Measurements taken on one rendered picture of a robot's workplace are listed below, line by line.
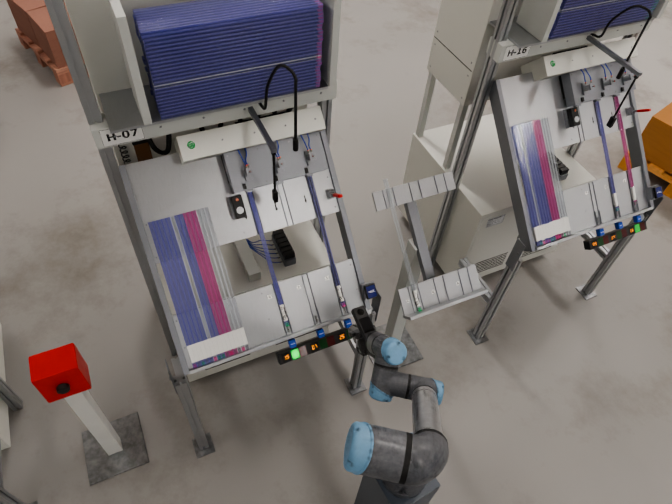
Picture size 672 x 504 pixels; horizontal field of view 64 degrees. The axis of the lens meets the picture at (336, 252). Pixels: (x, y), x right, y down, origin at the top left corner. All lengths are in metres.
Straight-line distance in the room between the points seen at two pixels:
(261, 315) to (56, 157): 2.37
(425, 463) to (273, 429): 1.33
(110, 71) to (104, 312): 1.52
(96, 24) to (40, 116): 2.64
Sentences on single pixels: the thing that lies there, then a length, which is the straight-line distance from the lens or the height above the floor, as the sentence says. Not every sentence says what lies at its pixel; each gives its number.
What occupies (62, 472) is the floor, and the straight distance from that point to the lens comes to 2.68.
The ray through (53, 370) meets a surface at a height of 0.78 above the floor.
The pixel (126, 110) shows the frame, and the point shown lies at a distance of 1.75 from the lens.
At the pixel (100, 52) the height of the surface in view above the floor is 1.52.
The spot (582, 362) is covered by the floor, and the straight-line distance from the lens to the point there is 3.05.
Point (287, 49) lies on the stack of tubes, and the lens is 1.69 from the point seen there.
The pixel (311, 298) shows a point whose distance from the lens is 1.93.
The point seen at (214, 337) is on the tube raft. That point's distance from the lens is 1.87.
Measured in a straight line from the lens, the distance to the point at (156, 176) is 1.84.
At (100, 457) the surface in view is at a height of 0.01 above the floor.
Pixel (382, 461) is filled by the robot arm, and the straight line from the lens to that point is 1.30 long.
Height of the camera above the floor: 2.38
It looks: 50 degrees down
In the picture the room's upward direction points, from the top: 5 degrees clockwise
